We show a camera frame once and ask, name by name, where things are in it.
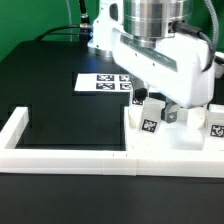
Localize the braided grey camera cable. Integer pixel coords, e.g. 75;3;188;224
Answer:
169;0;224;73

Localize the white U-shaped fence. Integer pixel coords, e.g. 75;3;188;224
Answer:
0;107;224;178

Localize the black cable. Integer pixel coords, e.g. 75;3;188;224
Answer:
34;0;93;42

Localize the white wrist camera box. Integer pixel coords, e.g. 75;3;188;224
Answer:
89;0;123;51

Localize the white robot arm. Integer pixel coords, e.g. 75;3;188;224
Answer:
88;0;215;123

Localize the grey thin cable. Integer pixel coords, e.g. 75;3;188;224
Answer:
65;0;74;42

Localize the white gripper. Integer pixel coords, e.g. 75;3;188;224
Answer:
112;29;215;123

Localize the white square tabletop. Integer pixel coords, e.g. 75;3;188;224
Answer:
124;107;208;151

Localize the white marker sheet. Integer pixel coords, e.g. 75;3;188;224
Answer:
74;73;131;92

